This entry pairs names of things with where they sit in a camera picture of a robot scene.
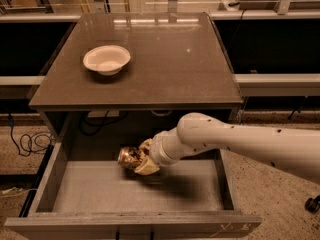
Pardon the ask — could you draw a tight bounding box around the crushed orange soda can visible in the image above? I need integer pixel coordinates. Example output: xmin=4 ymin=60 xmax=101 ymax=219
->
xmin=118 ymin=146 xmax=145 ymax=169

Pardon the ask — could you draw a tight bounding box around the blue cable on floor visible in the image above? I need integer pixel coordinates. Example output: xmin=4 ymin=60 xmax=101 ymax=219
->
xmin=7 ymin=113 xmax=54 ymax=158

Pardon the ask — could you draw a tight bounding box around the black cable under cabinet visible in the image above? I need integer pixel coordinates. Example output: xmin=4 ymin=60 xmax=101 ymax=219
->
xmin=78 ymin=110 xmax=130 ymax=137

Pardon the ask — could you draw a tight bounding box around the white gripper with vents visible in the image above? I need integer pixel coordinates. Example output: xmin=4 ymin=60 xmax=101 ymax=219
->
xmin=134 ymin=128 xmax=186 ymax=176

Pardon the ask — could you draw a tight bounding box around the grey cabinet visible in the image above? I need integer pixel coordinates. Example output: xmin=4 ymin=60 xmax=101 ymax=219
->
xmin=30 ymin=13 xmax=242 ymax=145

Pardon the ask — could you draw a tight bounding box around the black caster wheel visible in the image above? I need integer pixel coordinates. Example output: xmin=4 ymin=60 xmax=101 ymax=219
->
xmin=305 ymin=195 xmax=320 ymax=214

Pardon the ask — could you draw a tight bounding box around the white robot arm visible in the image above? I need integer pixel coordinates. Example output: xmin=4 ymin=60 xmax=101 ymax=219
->
xmin=135 ymin=113 xmax=320 ymax=184

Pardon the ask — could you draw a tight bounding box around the open grey top drawer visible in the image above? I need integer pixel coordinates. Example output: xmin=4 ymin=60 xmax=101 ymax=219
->
xmin=3 ymin=117 xmax=263 ymax=240

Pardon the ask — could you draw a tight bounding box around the white power strip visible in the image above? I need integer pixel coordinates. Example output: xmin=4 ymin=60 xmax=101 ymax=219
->
xmin=88 ymin=110 xmax=120 ymax=118

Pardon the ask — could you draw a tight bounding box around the white paper bowl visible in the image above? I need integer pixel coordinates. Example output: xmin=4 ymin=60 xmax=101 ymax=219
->
xmin=83 ymin=45 xmax=131 ymax=76

